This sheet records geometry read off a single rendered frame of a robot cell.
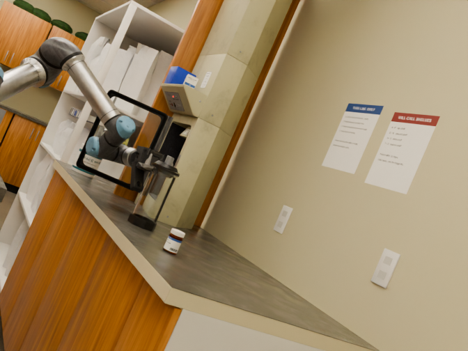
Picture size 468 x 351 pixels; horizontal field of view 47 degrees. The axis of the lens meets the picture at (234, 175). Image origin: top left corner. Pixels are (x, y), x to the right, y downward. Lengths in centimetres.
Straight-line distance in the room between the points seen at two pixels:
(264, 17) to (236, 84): 32
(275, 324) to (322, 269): 61
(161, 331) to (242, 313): 20
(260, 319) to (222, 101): 120
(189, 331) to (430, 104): 110
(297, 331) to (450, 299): 43
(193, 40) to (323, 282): 135
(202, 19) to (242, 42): 39
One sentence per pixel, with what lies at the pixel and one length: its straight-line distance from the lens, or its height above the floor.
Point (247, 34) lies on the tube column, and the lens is 238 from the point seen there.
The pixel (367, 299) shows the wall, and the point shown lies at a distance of 178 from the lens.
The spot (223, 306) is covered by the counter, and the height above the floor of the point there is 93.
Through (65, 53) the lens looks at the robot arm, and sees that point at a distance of 210.
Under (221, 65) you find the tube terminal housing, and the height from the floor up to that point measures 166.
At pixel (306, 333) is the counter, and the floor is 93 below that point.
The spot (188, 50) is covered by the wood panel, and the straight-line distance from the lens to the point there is 266.
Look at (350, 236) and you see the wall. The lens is 191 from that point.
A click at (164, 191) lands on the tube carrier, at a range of 189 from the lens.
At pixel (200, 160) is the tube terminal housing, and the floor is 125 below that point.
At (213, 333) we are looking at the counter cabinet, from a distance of 132.
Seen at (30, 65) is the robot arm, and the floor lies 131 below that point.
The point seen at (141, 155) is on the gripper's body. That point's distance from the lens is 201.
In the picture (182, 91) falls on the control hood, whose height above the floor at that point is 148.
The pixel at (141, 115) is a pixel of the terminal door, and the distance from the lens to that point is 257.
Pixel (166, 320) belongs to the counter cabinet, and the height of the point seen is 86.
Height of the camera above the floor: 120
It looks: 1 degrees up
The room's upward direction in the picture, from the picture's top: 24 degrees clockwise
